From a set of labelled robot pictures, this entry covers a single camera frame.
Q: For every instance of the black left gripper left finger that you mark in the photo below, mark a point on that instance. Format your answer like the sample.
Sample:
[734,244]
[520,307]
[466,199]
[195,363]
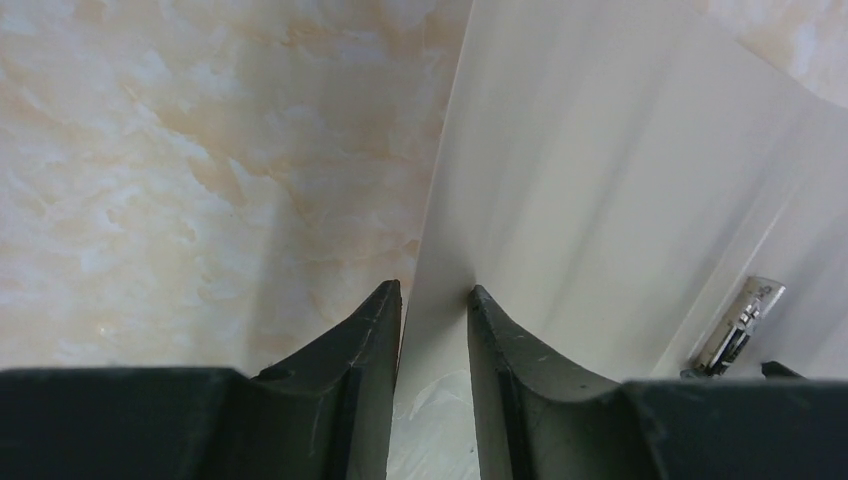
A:
[324,412]

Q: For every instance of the metal folder clip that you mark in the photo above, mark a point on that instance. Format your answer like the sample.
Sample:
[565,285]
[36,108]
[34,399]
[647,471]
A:
[756,298]

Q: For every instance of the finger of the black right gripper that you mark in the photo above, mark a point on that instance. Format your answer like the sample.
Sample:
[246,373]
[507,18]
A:
[777,370]

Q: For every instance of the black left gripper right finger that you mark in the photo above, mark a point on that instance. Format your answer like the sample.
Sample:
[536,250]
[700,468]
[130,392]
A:
[539,415]

